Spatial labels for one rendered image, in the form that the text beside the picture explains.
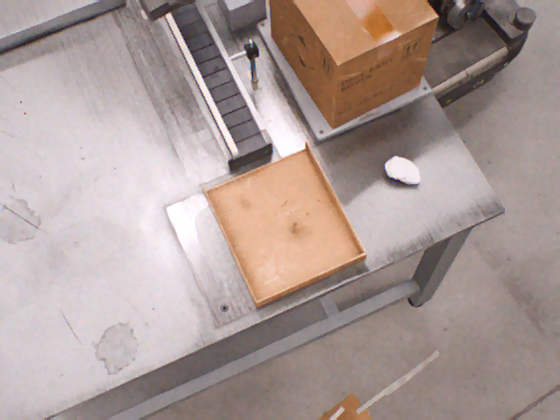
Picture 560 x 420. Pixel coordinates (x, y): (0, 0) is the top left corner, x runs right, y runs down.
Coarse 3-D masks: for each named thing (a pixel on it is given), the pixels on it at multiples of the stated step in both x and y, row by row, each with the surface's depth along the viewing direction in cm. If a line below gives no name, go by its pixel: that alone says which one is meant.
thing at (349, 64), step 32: (288, 0) 159; (320, 0) 156; (352, 0) 156; (384, 0) 156; (416, 0) 156; (288, 32) 170; (320, 32) 153; (352, 32) 153; (384, 32) 153; (416, 32) 155; (320, 64) 160; (352, 64) 153; (384, 64) 160; (416, 64) 168; (320, 96) 171; (352, 96) 165; (384, 96) 174
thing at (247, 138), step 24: (168, 24) 184; (192, 24) 184; (192, 48) 181; (216, 48) 181; (216, 72) 178; (216, 96) 176; (240, 96) 176; (240, 120) 173; (240, 144) 171; (264, 144) 171
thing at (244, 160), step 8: (160, 24) 188; (168, 32) 183; (168, 40) 186; (176, 48) 181; (176, 56) 183; (184, 64) 180; (184, 72) 180; (192, 80) 178; (192, 88) 178; (200, 96) 176; (200, 104) 176; (208, 112) 174; (208, 120) 174; (216, 128) 173; (216, 136) 172; (264, 136) 172; (224, 144) 171; (272, 144) 171; (224, 152) 170; (256, 152) 171; (264, 152) 173; (272, 152) 174; (232, 160) 170; (240, 160) 171; (248, 160) 173; (232, 168) 173
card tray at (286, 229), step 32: (288, 160) 174; (224, 192) 171; (256, 192) 171; (288, 192) 171; (320, 192) 171; (224, 224) 168; (256, 224) 168; (288, 224) 168; (320, 224) 168; (256, 256) 165; (288, 256) 165; (320, 256) 165; (352, 256) 165; (256, 288) 163; (288, 288) 159
